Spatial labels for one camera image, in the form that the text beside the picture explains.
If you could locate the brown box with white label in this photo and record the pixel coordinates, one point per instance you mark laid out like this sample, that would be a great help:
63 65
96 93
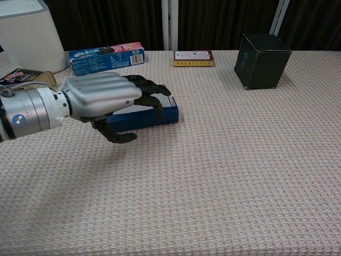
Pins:
193 57

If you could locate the white metal frame post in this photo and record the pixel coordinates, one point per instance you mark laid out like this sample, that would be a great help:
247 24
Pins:
281 13
170 24

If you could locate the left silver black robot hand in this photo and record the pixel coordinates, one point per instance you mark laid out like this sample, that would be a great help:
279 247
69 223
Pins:
101 93

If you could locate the blue pink cookie box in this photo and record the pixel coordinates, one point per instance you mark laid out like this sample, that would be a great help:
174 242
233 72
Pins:
101 62

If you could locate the black cube cardboard box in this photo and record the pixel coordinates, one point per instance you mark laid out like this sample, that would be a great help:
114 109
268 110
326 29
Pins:
263 66

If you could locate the black gold snack packet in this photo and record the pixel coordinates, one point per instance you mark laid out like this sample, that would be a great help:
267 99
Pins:
21 76

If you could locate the black pleated curtain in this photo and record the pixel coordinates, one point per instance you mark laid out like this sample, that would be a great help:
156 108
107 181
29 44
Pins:
226 24
314 21
106 24

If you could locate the beige woven tablecloth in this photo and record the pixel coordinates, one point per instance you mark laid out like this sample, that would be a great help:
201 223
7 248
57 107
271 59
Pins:
199 173

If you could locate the white square trash bin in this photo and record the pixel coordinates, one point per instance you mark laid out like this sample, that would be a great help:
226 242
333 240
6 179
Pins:
29 40

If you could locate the dark blue long box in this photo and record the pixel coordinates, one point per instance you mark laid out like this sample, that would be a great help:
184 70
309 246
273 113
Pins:
144 118

